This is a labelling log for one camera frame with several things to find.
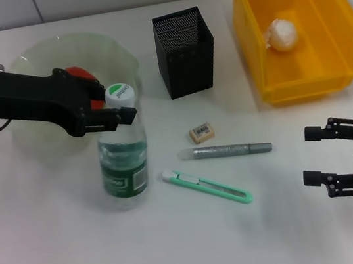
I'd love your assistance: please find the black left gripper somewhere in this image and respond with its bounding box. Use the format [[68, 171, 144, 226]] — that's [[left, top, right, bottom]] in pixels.
[[0, 49, 141, 149]]

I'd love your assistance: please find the green utility knife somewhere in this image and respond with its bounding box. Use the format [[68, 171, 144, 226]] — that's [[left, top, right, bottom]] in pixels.
[[160, 157, 255, 217]]

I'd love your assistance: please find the silver glitter pen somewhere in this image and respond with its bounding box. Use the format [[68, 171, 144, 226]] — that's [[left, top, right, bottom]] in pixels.
[[176, 136, 274, 168]]

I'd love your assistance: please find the clear green-label water bottle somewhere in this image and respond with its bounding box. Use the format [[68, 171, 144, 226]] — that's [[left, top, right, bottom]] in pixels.
[[88, 79, 158, 215]]

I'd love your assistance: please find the beige eraser with barcode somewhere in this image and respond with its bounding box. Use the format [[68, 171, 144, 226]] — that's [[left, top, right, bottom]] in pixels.
[[187, 120, 218, 146]]

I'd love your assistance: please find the green glass fruit plate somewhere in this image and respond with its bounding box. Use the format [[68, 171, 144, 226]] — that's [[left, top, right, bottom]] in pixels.
[[0, 24, 153, 167]]

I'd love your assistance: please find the white paper ball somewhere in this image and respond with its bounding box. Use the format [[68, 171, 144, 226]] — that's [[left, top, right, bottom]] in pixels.
[[261, 15, 301, 55]]

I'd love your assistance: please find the yellow plastic bin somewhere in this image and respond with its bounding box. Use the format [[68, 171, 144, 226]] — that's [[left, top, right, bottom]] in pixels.
[[229, 0, 353, 111]]

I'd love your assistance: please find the black mesh pen holder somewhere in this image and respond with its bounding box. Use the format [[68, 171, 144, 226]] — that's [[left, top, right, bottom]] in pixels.
[[150, 3, 223, 102]]

